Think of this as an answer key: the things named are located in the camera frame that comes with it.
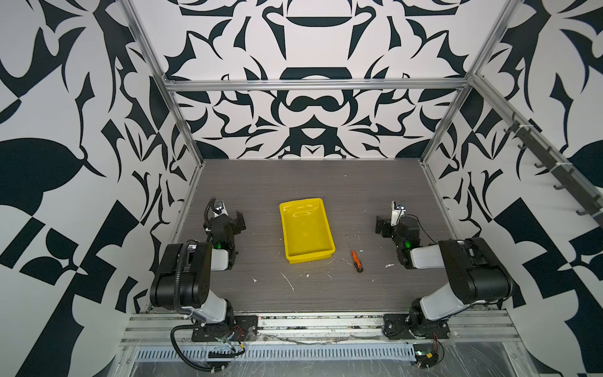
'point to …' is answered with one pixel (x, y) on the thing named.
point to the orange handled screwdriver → (356, 261)
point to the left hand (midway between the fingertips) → (221, 212)
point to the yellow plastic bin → (306, 230)
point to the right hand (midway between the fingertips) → (390, 212)
